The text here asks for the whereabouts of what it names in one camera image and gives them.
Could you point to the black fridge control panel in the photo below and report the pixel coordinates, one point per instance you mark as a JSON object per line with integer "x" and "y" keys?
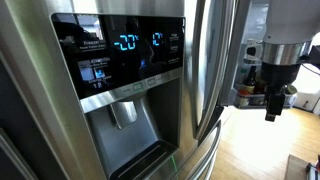
{"x": 105, "y": 52}

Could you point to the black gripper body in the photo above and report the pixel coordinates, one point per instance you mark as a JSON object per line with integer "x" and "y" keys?
{"x": 277, "y": 76}

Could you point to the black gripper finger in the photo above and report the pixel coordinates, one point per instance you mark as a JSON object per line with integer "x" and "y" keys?
{"x": 274, "y": 107}

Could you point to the left fridge door handle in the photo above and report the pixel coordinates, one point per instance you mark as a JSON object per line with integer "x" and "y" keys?
{"x": 211, "y": 40}

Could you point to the dark sauce bottle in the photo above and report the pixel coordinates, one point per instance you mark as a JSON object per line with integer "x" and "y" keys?
{"x": 249, "y": 82}

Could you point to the open right fridge door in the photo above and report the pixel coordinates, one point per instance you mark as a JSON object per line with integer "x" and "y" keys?
{"x": 246, "y": 49}

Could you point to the water dispenser recess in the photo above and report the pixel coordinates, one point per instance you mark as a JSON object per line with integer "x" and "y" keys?
{"x": 139, "y": 149}

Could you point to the small jar gold lid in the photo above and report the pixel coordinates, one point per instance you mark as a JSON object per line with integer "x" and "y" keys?
{"x": 290, "y": 89}

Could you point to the fridge drawer handle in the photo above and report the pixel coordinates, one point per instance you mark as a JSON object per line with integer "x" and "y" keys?
{"x": 205, "y": 167}

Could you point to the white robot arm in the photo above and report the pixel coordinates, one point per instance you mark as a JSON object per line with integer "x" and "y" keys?
{"x": 290, "y": 28}

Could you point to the lower door shelf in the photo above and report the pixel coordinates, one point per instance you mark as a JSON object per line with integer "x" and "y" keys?
{"x": 245, "y": 100}

